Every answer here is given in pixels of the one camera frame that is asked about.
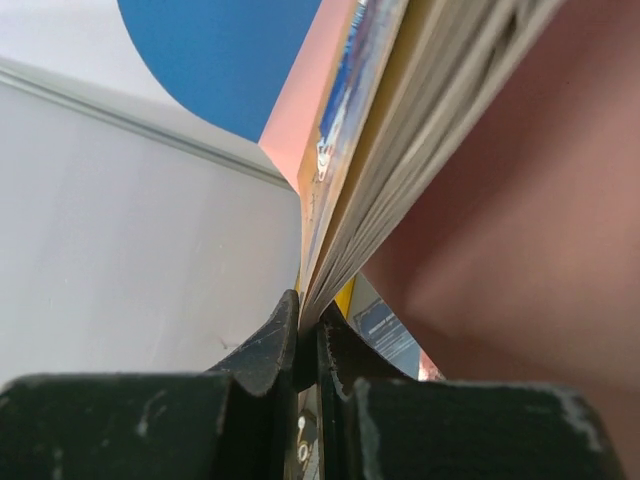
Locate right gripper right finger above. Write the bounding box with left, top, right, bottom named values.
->
left=316, top=306, right=623, bottom=479

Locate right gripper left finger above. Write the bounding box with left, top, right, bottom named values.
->
left=1, top=290, right=298, bottom=479

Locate dark blue hardcover book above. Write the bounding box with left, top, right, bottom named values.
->
left=353, top=299, right=421, bottom=379

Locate orange Othello book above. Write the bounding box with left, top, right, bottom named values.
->
left=298, top=1, right=559, bottom=326

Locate yellow file folder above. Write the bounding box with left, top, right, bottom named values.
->
left=334, top=277, right=356, bottom=320

